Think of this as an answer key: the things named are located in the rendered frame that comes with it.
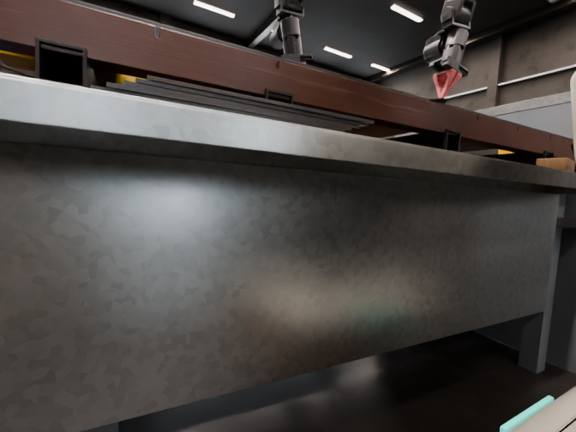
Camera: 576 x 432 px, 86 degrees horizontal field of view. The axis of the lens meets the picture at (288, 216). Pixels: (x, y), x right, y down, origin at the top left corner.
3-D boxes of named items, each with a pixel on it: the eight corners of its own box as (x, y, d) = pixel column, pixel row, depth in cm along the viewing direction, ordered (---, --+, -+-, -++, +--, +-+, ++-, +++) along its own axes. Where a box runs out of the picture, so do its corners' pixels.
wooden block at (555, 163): (566, 178, 72) (568, 157, 72) (534, 178, 77) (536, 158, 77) (573, 181, 79) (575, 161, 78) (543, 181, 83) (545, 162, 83)
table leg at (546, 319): (518, 365, 118) (538, 189, 113) (525, 362, 121) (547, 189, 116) (536, 374, 113) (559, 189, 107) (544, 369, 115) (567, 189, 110)
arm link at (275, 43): (279, -10, 90) (304, -3, 94) (263, 8, 101) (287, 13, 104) (279, 33, 92) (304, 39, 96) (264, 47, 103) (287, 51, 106)
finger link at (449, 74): (426, 98, 94) (434, 69, 95) (441, 107, 97) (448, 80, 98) (446, 92, 88) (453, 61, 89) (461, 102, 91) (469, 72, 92)
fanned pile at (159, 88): (47, 122, 37) (47, 87, 36) (323, 155, 55) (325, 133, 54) (13, 95, 26) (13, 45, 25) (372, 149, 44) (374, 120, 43)
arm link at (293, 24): (285, 12, 91) (301, 13, 93) (275, 21, 97) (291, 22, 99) (287, 38, 92) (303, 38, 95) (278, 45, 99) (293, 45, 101)
